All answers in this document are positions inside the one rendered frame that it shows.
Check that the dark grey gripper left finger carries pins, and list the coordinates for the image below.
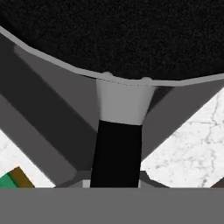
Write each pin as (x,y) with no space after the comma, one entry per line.
(83,179)

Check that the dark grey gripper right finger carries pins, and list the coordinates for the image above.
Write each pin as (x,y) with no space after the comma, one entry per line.
(145,180)

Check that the green and brown sponge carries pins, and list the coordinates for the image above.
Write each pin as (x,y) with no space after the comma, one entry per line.
(16,179)

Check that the dark brown object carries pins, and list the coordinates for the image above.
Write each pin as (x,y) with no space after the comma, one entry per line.
(219,183)

